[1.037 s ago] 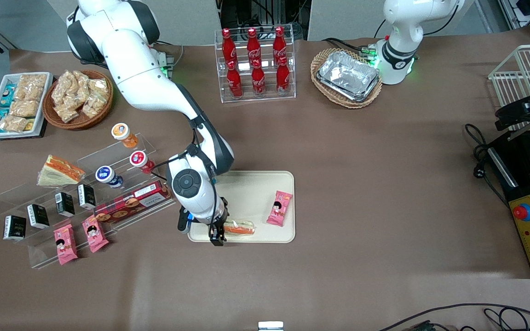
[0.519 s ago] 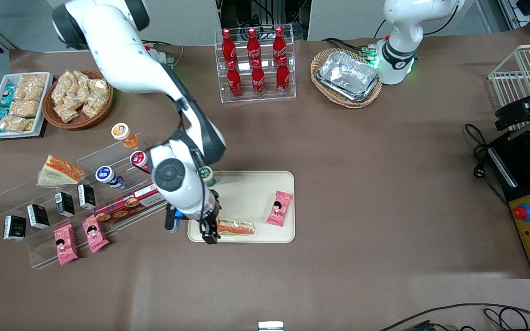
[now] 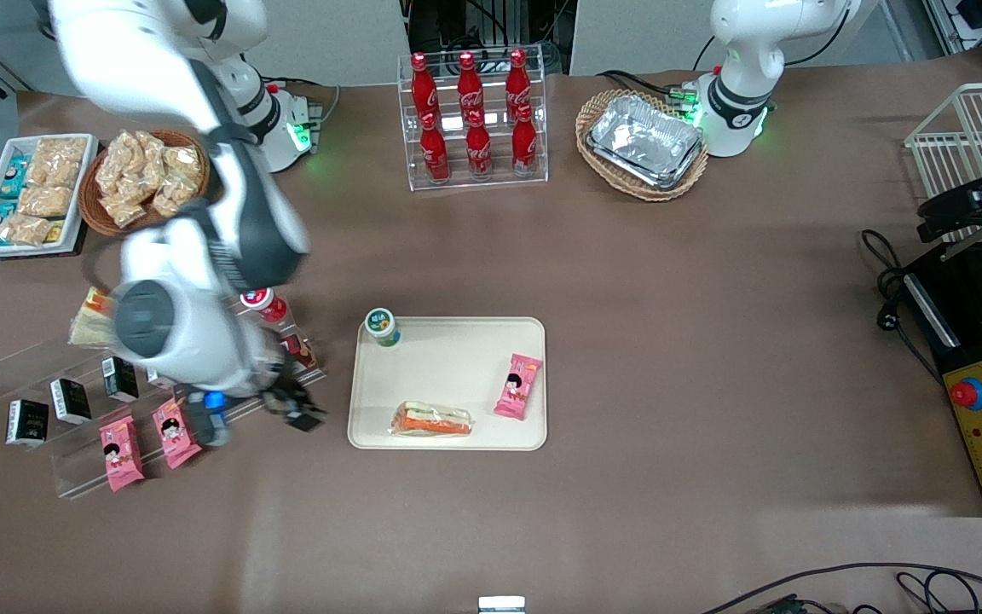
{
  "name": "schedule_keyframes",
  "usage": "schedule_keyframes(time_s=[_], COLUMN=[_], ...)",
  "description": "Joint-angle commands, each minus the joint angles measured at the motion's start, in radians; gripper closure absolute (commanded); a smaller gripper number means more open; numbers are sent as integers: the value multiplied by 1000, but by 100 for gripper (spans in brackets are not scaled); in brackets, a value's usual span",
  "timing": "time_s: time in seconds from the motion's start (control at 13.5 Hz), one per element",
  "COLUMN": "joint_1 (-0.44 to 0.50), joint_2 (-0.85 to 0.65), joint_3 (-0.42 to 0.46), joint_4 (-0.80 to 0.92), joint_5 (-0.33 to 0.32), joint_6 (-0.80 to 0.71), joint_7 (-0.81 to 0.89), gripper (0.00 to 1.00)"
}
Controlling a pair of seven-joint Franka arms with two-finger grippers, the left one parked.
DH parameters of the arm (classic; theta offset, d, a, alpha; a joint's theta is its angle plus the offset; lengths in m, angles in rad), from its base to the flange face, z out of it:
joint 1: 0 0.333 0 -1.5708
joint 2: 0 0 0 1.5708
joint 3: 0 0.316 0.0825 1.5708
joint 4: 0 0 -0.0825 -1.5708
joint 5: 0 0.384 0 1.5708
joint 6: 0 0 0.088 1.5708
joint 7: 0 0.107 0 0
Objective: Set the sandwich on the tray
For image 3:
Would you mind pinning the small black drink carton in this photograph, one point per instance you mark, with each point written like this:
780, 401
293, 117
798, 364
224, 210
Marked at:
27, 423
71, 402
120, 382

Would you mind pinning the pink snack packet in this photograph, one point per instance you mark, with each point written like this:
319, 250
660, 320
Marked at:
121, 454
169, 435
516, 388

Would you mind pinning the white rectangular snack tray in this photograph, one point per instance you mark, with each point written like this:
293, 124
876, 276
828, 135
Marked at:
89, 170

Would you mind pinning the small white block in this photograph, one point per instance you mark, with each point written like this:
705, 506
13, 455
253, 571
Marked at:
501, 605

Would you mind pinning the clear bag of crackers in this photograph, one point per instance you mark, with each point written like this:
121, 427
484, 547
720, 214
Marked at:
182, 162
116, 162
124, 209
150, 153
174, 194

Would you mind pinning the large clear acrylic step stand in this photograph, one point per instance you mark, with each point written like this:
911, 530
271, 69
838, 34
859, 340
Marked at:
73, 469

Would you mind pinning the tan cracker pack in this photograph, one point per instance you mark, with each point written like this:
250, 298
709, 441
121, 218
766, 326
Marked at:
60, 162
46, 200
24, 230

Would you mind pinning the brown wicker snack basket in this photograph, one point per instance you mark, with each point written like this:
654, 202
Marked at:
116, 230

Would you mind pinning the triangular sandwich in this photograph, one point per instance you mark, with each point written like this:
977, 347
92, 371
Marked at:
90, 320
431, 419

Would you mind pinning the aluminium foil tray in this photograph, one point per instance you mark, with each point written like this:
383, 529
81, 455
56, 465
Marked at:
644, 141

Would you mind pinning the light wicker basket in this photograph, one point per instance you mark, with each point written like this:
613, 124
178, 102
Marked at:
644, 193

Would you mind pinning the red yogurt bottle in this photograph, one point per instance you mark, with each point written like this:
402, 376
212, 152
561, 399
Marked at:
265, 303

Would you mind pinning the red cola bottle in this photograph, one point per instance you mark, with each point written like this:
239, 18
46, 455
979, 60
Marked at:
469, 85
517, 83
435, 153
423, 89
524, 147
479, 150

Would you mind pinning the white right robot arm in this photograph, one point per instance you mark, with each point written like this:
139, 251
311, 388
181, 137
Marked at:
167, 77

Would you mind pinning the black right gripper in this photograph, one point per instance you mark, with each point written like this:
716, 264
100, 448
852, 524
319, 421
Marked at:
280, 395

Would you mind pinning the green lid yogurt cup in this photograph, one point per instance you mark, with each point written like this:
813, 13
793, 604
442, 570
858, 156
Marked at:
381, 325

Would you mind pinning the blue snack packet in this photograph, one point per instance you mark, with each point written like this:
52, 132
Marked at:
0, 217
15, 177

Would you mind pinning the black background equipment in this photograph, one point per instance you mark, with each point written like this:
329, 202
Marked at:
491, 26

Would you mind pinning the beige plastic tray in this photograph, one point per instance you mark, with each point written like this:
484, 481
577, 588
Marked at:
448, 375

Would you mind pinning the red emergency stop button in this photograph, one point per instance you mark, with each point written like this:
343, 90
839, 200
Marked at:
969, 393

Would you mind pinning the clear acrylic bottle rack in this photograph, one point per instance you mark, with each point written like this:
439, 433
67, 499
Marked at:
423, 183

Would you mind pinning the black sealing machine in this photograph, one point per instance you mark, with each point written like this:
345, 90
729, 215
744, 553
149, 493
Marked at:
968, 324

